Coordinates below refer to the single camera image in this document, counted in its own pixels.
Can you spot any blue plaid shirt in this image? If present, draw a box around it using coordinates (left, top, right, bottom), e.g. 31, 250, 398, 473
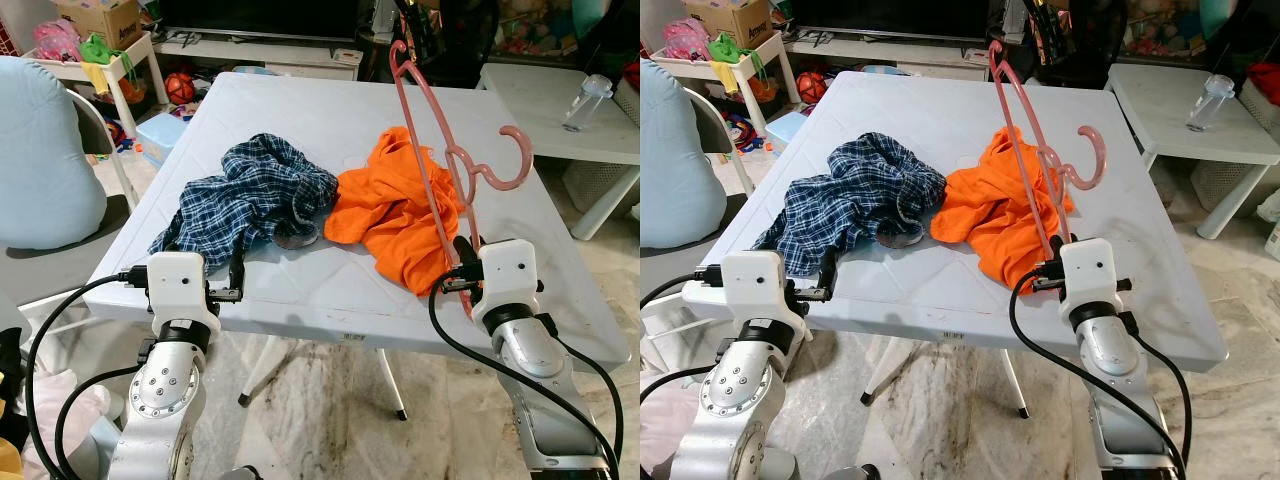
752, 132, 946, 276
148, 132, 341, 273

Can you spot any pink plastic hanger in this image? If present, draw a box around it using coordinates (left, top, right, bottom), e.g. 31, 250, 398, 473
988, 40, 1106, 301
388, 40, 534, 321

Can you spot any white folding table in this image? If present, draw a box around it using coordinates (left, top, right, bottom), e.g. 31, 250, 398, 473
85, 72, 631, 421
700, 72, 1229, 421

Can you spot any orange cloth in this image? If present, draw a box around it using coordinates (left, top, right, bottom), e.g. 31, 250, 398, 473
323, 126, 471, 298
930, 126, 1076, 296

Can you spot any grey folding chair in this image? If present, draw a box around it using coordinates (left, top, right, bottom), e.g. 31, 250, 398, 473
0, 88, 141, 341
640, 88, 761, 331

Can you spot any pale blue step stool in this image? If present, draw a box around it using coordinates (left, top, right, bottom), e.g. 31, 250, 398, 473
135, 112, 196, 166
765, 112, 811, 151

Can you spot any white perforated hamper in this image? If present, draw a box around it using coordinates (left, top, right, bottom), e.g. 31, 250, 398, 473
560, 155, 641, 213
1188, 155, 1256, 213

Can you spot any small white side table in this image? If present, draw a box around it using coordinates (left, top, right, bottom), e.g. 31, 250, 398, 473
478, 62, 641, 241
1105, 62, 1280, 241

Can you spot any clear plastic bottle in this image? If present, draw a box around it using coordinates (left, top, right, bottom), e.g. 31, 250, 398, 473
1185, 72, 1236, 134
562, 72, 613, 134

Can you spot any white cloth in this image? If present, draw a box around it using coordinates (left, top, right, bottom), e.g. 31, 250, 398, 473
20, 385, 113, 480
640, 385, 701, 480

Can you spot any white television bench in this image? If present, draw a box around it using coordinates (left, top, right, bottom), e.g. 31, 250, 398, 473
785, 38, 996, 76
150, 38, 366, 81

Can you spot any small white toy table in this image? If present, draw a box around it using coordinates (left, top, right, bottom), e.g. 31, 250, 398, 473
655, 30, 796, 136
25, 30, 169, 136

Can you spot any green toy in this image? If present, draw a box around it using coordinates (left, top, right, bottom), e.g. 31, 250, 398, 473
78, 33, 136, 69
708, 33, 766, 69

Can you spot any black television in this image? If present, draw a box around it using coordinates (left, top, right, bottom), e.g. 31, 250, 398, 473
160, 0, 361, 46
790, 0, 991, 46

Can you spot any cardboard box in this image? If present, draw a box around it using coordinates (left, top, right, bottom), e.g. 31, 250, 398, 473
55, 0, 146, 51
683, 0, 776, 51

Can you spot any pink toy bag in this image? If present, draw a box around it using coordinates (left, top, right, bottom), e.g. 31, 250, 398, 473
33, 20, 83, 63
663, 20, 713, 63

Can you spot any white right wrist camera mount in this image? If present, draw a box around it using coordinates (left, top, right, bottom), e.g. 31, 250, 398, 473
1058, 238, 1119, 331
470, 240, 543, 336

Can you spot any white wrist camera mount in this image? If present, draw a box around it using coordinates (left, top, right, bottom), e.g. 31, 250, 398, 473
1058, 238, 1119, 331
145, 252, 223, 336
470, 240, 543, 336
720, 250, 798, 336

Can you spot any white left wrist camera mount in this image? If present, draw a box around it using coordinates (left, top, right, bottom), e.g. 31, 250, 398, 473
145, 252, 223, 336
720, 250, 798, 336

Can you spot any long black left arm cable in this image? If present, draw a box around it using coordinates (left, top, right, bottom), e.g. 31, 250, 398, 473
22, 268, 151, 480
640, 268, 726, 311

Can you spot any short black left arm cable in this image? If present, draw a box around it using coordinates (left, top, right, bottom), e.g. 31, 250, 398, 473
55, 365, 136, 480
640, 365, 716, 401

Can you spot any short black arm cable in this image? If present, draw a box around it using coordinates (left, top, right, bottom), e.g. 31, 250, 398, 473
640, 365, 716, 401
1125, 330, 1193, 441
55, 365, 136, 480
545, 320, 623, 446

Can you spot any short black right arm cable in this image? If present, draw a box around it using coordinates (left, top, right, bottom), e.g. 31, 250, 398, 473
1125, 330, 1193, 441
545, 320, 623, 446

